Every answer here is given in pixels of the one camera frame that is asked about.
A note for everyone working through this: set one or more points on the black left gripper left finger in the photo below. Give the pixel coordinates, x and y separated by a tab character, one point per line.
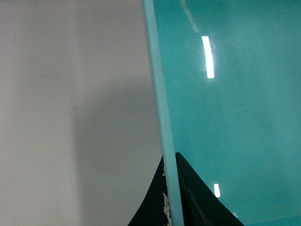
154	209

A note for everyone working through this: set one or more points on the teal plastic bin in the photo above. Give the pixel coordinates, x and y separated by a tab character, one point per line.
227	76

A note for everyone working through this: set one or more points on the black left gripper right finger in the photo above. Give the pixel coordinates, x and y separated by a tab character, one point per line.
200	206

